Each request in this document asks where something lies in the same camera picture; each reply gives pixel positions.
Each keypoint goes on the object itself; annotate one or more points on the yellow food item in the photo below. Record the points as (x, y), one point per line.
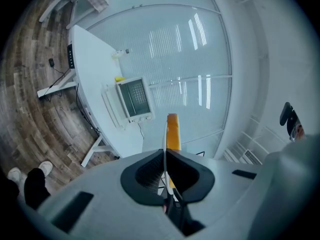
(119, 79)

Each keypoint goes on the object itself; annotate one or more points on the person's black trouser leg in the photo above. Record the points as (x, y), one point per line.
(36, 186)

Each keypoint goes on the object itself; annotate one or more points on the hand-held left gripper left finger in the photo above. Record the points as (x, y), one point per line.
(142, 181)

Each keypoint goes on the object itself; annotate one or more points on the person's white shoe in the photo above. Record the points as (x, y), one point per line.
(46, 167)
(14, 174)

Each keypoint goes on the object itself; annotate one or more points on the white ceiling air vent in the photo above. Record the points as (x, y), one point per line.
(252, 157)

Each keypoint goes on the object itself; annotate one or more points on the white standing desk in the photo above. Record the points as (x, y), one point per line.
(95, 54)

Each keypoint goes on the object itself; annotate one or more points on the black desk control panel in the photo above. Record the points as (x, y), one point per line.
(71, 56)

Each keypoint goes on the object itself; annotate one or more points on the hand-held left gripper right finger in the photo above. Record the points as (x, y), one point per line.
(192, 181)

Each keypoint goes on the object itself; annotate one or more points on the white microwave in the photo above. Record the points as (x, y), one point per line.
(135, 97)

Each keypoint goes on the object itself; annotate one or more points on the black power adapter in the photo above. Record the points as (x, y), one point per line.
(51, 62)

